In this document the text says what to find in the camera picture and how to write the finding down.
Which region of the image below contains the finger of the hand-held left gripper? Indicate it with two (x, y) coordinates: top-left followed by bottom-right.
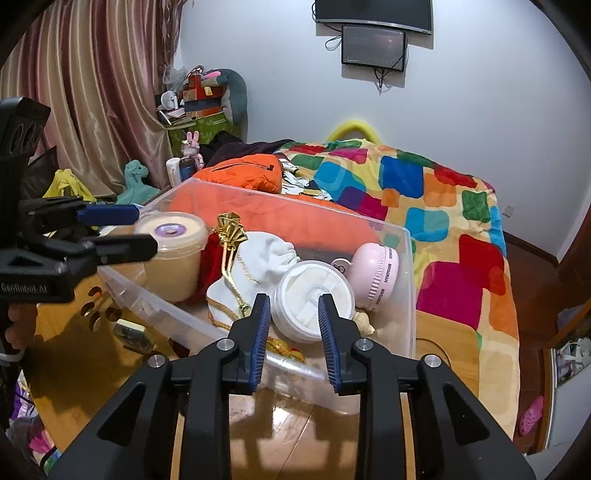
(18, 196), (141, 232)
(44, 233), (158, 278)

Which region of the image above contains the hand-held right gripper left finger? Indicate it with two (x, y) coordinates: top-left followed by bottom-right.
(46, 294), (271, 480)

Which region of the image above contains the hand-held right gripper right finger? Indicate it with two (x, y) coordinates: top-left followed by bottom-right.
(318, 294), (536, 480)

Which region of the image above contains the small yellow green ornament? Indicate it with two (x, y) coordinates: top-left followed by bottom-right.
(267, 337), (306, 364)

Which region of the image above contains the cream jar with purple label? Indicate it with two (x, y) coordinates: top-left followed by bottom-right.
(134, 211), (208, 303)

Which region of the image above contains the clear plastic storage box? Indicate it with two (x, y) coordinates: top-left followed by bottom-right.
(97, 178), (419, 416)

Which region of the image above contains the white round jar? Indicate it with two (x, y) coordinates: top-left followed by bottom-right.
(271, 261), (356, 343)

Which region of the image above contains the red velvet pouch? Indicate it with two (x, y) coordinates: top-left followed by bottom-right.
(198, 231), (232, 303)

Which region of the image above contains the gold foil flower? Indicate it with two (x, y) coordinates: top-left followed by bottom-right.
(215, 212), (253, 319)

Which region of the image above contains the wooden desktop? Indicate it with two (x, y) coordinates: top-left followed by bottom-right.
(18, 277), (522, 480)

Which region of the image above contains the person's left hand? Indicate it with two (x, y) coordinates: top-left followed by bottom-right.
(6, 302), (40, 354)

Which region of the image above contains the teal dinosaur toy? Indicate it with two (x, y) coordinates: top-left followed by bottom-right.
(115, 159), (160, 206)

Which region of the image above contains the yellow garment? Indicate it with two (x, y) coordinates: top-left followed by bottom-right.
(44, 168), (98, 204)

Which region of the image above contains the black bag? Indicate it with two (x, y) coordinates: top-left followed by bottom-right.
(23, 145), (61, 200)

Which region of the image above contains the pink round mini fan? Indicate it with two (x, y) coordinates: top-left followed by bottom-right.
(330, 242), (400, 312)

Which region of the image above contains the small dark green tin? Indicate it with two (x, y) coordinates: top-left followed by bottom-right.
(113, 318), (155, 354)

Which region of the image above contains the pink rabbit toy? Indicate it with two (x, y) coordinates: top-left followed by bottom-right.
(182, 131), (204, 168)

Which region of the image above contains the green storage box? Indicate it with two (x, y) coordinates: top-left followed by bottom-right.
(167, 115), (232, 158)

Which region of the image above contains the pink satin curtain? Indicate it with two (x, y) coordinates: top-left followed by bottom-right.
(0, 0), (185, 204)

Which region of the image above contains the orange jacket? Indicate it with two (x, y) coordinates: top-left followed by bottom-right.
(168, 154), (384, 259)

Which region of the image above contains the pile of colourful clothes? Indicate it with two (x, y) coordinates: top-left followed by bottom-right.
(9, 378), (61, 462)

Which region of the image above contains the dark clothing heap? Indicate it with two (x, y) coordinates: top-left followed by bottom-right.
(203, 131), (296, 167)

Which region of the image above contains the red gift box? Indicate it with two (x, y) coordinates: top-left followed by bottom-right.
(182, 74), (222, 104)

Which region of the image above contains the colourful patchwork blanket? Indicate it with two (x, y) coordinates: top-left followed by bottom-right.
(277, 138), (520, 439)

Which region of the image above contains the grey green plush toy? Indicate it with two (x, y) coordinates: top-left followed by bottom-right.
(217, 69), (247, 125)

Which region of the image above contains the pink clog shoe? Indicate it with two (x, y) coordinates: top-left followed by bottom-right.
(517, 395), (544, 437)

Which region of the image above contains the white pouch with gold cord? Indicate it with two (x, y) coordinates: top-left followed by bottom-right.
(205, 231), (296, 330)

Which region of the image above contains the yellow ring cushion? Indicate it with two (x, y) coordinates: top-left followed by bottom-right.
(325, 119), (382, 145)

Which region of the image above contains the small black wall monitor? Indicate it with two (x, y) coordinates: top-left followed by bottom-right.
(341, 25), (408, 73)

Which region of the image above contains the black curved wall television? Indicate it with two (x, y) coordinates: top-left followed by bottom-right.
(314, 0), (435, 35)

